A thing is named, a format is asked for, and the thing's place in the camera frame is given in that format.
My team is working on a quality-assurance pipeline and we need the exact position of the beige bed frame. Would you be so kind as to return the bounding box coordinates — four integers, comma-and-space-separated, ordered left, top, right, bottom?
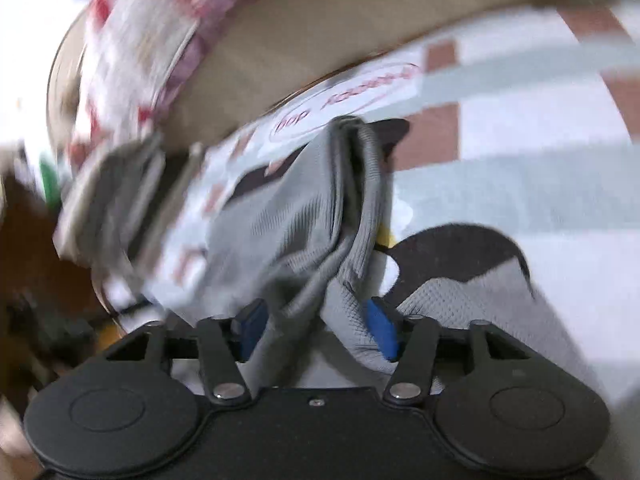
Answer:
47, 0, 640, 151

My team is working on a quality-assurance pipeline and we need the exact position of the grey waffle shirt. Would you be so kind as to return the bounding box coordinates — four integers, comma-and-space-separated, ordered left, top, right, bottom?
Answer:
145, 116, 546, 391

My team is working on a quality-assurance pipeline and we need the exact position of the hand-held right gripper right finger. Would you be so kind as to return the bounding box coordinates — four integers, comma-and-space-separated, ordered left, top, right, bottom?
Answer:
364, 298, 533, 405

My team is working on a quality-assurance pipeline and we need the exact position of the checkered rug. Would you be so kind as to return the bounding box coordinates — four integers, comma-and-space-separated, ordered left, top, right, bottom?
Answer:
95, 2, 640, 411

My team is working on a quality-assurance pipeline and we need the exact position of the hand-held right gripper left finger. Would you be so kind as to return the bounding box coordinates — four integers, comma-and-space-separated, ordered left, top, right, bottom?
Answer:
102, 298, 267, 406

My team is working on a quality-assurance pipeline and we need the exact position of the strawberry print quilt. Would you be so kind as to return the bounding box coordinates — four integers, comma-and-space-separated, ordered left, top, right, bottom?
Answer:
47, 0, 331, 171

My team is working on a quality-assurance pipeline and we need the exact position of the wooden drawer cabinet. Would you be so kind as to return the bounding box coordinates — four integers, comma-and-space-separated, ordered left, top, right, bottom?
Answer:
0, 172, 108, 341

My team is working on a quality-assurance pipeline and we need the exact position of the stack of folded clothes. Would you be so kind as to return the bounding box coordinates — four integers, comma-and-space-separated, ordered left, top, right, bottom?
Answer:
52, 132, 206, 283

